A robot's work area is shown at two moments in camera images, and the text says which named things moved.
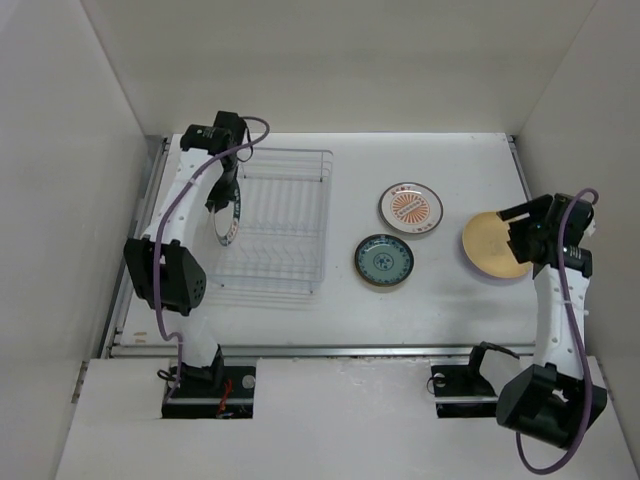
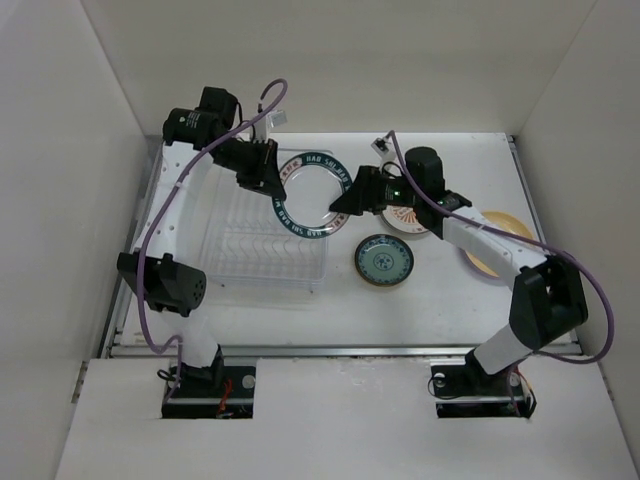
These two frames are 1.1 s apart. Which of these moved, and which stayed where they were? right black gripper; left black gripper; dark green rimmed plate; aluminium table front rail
Moved: left black gripper; right black gripper
Stayed: dark green rimmed plate; aluminium table front rail
